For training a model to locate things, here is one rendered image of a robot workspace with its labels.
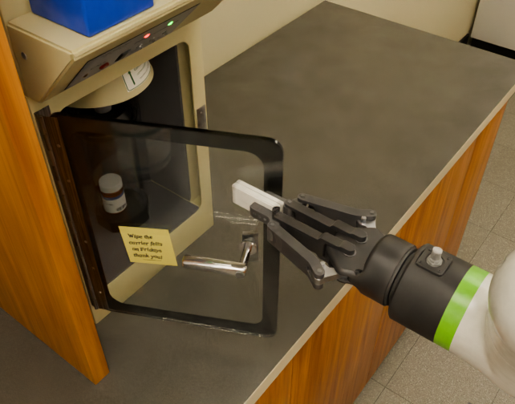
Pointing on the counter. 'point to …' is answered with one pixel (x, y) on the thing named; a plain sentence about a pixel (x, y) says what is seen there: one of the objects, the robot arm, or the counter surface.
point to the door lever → (222, 262)
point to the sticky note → (148, 245)
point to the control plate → (130, 46)
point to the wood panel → (30, 224)
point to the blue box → (88, 13)
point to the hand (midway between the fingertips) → (257, 202)
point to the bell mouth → (118, 88)
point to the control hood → (81, 43)
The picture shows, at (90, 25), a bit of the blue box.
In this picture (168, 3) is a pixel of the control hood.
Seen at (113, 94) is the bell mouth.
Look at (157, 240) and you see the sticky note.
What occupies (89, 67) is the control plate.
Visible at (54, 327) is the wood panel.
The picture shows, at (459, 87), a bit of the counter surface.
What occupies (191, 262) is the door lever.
